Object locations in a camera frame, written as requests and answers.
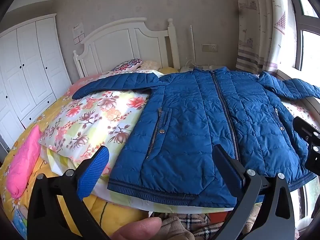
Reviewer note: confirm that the white headboard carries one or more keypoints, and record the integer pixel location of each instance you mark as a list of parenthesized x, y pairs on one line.
[(112, 45)]

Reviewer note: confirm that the yellow cartoon bedsheet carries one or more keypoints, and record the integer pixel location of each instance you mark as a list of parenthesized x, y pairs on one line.
[(50, 111)]

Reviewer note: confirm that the wall socket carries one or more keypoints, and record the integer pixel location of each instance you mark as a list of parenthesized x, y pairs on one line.
[(209, 47)]

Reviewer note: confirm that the yellow pillow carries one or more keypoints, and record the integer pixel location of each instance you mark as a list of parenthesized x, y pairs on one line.
[(168, 70)]

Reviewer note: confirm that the window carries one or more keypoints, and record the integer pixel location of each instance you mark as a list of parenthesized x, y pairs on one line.
[(298, 12)]

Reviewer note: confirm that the white nightstand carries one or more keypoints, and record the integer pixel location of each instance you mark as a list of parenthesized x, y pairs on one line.
[(190, 69)]

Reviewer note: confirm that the patterned pillow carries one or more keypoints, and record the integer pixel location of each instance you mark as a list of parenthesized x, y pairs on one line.
[(127, 64)]

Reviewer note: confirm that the white lamp pole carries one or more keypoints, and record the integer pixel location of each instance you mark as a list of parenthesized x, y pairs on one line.
[(192, 45)]

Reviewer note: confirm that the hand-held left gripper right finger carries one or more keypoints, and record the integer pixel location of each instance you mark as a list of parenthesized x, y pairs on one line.
[(231, 171)]

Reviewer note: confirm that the pink cushion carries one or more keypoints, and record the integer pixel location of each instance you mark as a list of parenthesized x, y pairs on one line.
[(23, 162)]

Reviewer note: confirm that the plaid cloth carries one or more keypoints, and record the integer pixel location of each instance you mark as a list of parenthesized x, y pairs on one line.
[(190, 221)]

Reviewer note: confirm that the white wardrobe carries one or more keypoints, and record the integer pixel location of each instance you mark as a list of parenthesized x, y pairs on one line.
[(27, 62)]

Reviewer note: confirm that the blue quilted jacket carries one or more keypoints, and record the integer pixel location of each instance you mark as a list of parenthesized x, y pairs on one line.
[(195, 117)]

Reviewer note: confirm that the white window sill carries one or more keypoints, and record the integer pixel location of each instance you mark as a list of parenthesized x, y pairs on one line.
[(287, 74)]

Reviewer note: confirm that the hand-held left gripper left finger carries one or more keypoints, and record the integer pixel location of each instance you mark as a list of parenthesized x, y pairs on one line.
[(95, 170)]

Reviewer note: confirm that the printed curtain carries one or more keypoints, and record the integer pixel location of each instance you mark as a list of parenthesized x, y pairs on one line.
[(252, 30)]

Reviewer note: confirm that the person's left hand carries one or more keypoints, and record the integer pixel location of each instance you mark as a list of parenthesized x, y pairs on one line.
[(138, 228)]

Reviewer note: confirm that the cream pillow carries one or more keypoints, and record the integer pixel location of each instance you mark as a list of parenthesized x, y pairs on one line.
[(150, 64)]

